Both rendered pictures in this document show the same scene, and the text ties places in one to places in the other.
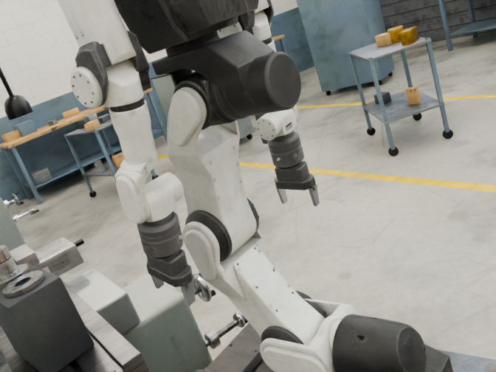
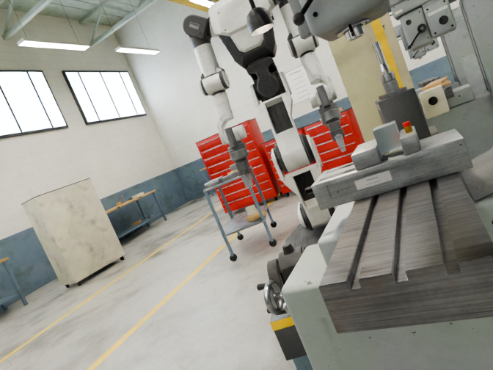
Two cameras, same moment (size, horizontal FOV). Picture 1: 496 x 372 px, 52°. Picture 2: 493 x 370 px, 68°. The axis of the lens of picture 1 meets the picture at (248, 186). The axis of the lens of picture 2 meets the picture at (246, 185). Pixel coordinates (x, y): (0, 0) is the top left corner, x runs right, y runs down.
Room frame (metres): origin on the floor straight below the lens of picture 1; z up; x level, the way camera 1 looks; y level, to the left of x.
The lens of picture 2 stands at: (2.33, 1.36, 1.14)
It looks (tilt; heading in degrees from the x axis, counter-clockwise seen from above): 6 degrees down; 237
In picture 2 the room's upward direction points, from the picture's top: 23 degrees counter-clockwise
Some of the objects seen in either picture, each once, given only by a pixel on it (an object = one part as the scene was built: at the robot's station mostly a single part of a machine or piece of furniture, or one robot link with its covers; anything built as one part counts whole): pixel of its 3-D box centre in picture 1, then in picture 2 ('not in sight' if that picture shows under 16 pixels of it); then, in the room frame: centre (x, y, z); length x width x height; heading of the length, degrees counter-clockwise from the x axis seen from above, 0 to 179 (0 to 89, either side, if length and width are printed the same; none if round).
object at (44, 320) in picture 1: (35, 314); (400, 117); (1.10, 0.56, 1.01); 0.22 x 0.12 x 0.20; 38
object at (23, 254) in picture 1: (23, 257); (368, 153); (1.58, 0.76, 1.00); 0.15 x 0.06 x 0.04; 30
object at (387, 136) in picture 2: not in sight; (388, 136); (1.55, 0.81, 1.02); 0.06 x 0.05 x 0.06; 30
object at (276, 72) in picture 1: (228, 78); (268, 82); (1.10, -0.04, 1.37); 0.28 x 0.13 x 0.18; 46
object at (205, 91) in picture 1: (212, 96); (268, 86); (1.14, 0.01, 1.34); 0.14 x 0.13 x 0.12; 136
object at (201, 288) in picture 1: (193, 292); (282, 295); (1.71, 0.32, 0.61); 0.16 x 0.12 x 0.12; 120
